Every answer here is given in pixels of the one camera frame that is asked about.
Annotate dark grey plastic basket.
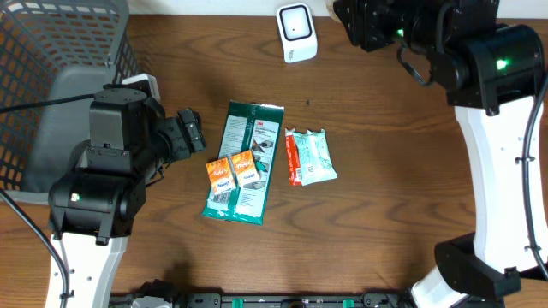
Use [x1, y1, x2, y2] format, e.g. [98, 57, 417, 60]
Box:
[1, 0, 140, 205]

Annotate orange small box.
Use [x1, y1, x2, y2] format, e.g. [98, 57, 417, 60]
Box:
[205, 157, 236, 195]
[230, 150, 260, 187]

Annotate white barcode scanner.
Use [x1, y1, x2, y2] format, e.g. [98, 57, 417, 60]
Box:
[276, 3, 318, 63]

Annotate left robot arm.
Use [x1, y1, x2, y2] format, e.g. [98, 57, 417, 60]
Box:
[45, 88, 206, 307]

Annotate red tube packet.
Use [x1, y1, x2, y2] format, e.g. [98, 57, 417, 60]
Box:
[285, 128, 302, 186]

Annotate green 3M package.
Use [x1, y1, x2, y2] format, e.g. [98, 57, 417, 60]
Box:
[202, 101, 284, 225]

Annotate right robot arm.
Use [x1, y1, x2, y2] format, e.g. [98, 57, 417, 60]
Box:
[332, 0, 547, 307]

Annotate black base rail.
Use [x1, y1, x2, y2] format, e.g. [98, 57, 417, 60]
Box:
[107, 280, 414, 308]

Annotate mint green wipes packet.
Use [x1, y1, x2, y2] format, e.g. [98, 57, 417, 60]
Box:
[292, 129, 338, 186]

